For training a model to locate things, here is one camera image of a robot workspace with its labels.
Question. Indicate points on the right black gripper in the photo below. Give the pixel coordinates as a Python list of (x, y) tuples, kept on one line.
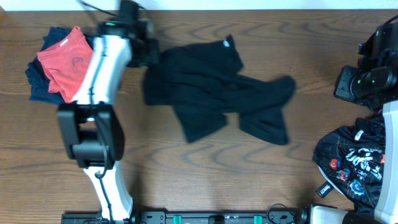
[(342, 89)]

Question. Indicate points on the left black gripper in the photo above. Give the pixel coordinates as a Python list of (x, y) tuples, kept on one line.
[(153, 56)]

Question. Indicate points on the plain black t-shirt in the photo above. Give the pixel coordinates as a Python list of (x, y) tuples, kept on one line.
[(202, 83)]

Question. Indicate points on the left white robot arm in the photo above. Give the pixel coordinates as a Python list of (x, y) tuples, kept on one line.
[(91, 131)]

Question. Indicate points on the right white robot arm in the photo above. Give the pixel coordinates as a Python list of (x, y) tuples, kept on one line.
[(373, 83)]

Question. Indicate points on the black patterned printed shirt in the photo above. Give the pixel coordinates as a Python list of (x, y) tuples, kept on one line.
[(351, 159)]

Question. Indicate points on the red folded t-shirt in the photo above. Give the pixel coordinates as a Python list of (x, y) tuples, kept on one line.
[(65, 64)]

